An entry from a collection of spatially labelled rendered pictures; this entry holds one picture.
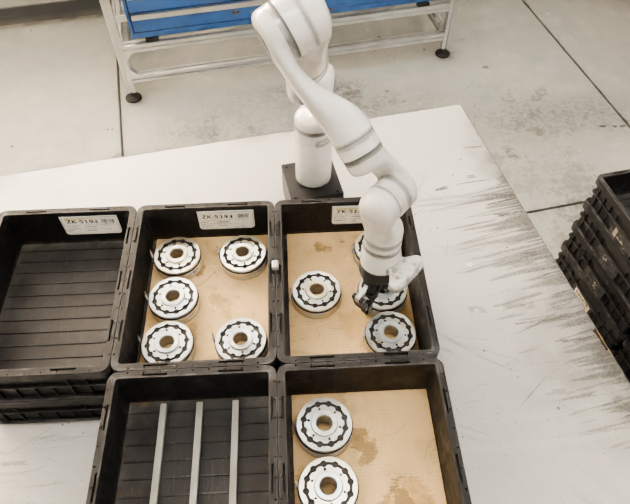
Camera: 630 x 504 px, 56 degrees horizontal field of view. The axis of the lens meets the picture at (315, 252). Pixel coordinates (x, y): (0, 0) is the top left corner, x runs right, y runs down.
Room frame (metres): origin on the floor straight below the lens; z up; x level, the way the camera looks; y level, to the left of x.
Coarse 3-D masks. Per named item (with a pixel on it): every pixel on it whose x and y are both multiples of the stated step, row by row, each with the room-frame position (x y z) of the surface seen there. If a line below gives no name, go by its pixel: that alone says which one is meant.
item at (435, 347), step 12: (276, 204) 0.87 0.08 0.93; (288, 204) 0.87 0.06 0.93; (300, 204) 0.87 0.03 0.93; (312, 204) 0.88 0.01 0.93; (324, 204) 0.88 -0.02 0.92; (276, 216) 0.84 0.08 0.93; (408, 216) 0.84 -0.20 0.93; (276, 228) 0.80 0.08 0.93; (408, 228) 0.81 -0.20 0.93; (276, 240) 0.77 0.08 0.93; (276, 252) 0.74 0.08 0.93; (420, 252) 0.74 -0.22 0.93; (276, 276) 0.68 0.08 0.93; (420, 276) 0.68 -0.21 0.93; (276, 288) 0.65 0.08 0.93; (420, 288) 0.65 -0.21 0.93; (276, 300) 0.62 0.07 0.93; (276, 312) 0.59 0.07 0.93; (432, 312) 0.60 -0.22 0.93; (276, 324) 0.57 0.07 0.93; (432, 324) 0.57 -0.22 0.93; (276, 336) 0.54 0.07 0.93; (432, 336) 0.54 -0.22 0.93; (432, 348) 0.52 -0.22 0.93; (288, 360) 0.49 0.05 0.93; (300, 360) 0.49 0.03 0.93; (312, 360) 0.49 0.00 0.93; (324, 360) 0.49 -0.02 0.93; (336, 360) 0.49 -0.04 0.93; (348, 360) 0.49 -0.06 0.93
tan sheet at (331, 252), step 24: (288, 240) 0.85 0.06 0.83; (312, 240) 0.85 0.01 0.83; (336, 240) 0.85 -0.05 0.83; (288, 264) 0.78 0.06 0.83; (312, 264) 0.78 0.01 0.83; (336, 264) 0.78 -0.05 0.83; (288, 288) 0.72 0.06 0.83; (336, 312) 0.66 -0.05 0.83; (360, 312) 0.66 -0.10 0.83; (408, 312) 0.66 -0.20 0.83; (312, 336) 0.60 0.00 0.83; (336, 336) 0.60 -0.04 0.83; (360, 336) 0.60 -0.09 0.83
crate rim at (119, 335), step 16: (144, 208) 0.86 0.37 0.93; (160, 208) 0.86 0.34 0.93; (176, 208) 0.86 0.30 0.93; (192, 208) 0.86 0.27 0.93; (208, 208) 0.86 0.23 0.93; (224, 208) 0.87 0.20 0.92; (272, 208) 0.86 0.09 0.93; (272, 224) 0.81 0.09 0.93; (272, 240) 0.77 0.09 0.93; (272, 256) 0.73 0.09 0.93; (128, 272) 0.69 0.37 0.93; (272, 272) 0.69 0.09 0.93; (128, 288) 0.66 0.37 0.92; (272, 288) 0.65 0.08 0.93; (128, 304) 0.61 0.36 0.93; (272, 304) 0.61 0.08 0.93; (272, 320) 0.58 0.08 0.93; (272, 336) 0.54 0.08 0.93; (112, 352) 0.51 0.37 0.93; (272, 352) 0.51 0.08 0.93; (112, 368) 0.48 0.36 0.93; (128, 368) 0.48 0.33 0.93; (144, 368) 0.48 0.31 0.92; (160, 368) 0.48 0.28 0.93; (176, 368) 0.48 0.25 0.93
